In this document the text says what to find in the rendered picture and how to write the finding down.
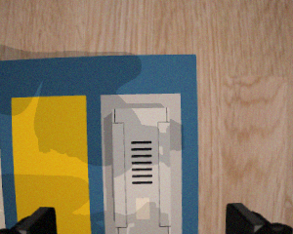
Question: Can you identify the grey rectangular block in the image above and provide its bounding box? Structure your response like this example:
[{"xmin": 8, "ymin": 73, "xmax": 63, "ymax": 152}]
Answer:
[{"xmin": 112, "ymin": 108, "xmax": 171, "ymax": 234}]

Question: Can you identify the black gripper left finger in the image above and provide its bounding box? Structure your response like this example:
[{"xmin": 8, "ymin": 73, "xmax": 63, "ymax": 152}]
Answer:
[{"xmin": 0, "ymin": 207, "xmax": 58, "ymax": 234}]

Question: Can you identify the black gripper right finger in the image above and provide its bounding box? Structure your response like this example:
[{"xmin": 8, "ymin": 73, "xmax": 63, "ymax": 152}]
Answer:
[{"xmin": 226, "ymin": 203, "xmax": 293, "ymax": 234}]

